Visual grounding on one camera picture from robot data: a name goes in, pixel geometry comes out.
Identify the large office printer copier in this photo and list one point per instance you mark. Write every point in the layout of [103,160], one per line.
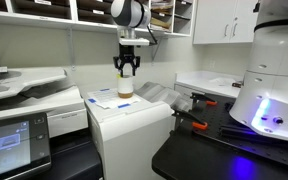
[25,91]

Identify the black perforated mounting board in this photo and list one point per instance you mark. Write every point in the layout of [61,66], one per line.
[224,130]

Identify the white cup with brown base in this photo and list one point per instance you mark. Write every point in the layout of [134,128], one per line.
[125,86]

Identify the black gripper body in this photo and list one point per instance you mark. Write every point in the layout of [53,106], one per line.
[126,55]

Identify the small dark object on counter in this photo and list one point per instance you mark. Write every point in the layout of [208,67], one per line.
[237,85]

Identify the white wrist camera mount plate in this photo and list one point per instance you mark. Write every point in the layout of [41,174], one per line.
[134,42]

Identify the black clamp orange tip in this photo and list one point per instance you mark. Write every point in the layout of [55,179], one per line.
[196,123]
[200,97]

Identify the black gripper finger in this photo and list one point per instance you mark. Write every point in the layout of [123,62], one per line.
[134,70]
[121,72]

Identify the white printer finisher unit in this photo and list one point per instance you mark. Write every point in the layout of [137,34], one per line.
[127,138]

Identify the black clamp orange tip rear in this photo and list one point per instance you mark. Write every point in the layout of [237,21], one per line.
[200,97]

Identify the white countertop with drawers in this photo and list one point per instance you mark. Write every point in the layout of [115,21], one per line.
[206,82]

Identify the white wall cabinet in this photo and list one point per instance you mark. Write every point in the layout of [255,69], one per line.
[224,21]

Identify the black clamp orange tip front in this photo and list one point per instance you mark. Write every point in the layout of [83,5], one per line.
[196,123]

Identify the printer touchscreen control panel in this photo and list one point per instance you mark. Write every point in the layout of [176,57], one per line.
[24,146]

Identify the paper sheet with blue tape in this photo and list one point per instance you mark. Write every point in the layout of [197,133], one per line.
[109,99]

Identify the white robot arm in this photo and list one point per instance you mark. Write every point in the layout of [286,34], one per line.
[262,102]

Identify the white wall mail sorter shelf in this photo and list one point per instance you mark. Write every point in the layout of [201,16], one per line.
[170,18]

